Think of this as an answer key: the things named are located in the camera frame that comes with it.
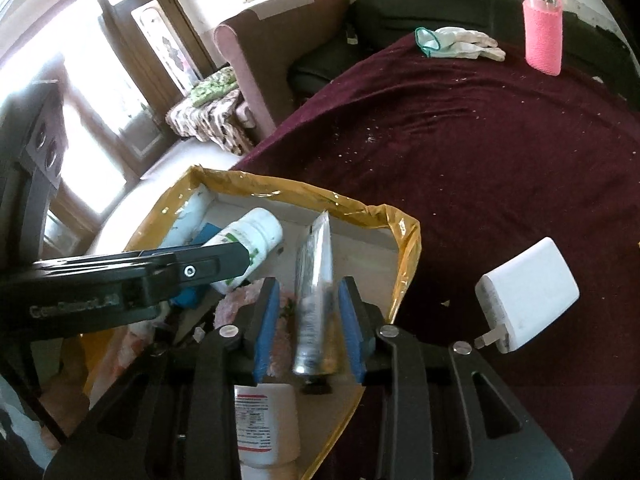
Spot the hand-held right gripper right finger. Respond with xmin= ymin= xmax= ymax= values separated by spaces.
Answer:
xmin=337 ymin=275 xmax=576 ymax=480

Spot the brown armchair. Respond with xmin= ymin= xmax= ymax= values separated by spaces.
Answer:
xmin=212 ymin=0 xmax=351 ymax=136

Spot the white glove green cuff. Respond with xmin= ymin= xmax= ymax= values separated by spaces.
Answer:
xmin=414 ymin=26 xmax=507 ymax=62

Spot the maroon velvet cloth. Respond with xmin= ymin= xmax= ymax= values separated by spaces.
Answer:
xmin=232 ymin=35 xmax=640 ymax=480

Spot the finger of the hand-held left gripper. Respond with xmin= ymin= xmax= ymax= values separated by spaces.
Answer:
xmin=32 ymin=241 xmax=252 ymax=306

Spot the wooden glass door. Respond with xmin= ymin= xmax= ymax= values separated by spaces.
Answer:
xmin=95 ymin=0 xmax=223 ymax=176

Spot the pink sleeved bottle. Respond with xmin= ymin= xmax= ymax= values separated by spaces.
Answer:
xmin=520 ymin=0 xmax=564 ymax=77

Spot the white bottle green label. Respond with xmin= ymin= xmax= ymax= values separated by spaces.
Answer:
xmin=202 ymin=207 xmax=285 ymax=295

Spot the white charger adapter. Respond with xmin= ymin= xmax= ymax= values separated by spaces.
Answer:
xmin=474 ymin=236 xmax=581 ymax=353

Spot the white bottle red label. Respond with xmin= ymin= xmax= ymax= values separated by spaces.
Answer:
xmin=234 ymin=382 xmax=301 ymax=468

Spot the yellow-taped cardboard box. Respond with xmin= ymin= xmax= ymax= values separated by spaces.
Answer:
xmin=82 ymin=164 xmax=423 ymax=480

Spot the silver tube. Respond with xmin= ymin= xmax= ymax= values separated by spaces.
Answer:
xmin=291 ymin=210 xmax=347 ymax=396

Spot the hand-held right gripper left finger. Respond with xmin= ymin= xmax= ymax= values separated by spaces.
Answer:
xmin=42 ymin=276 xmax=282 ymax=480

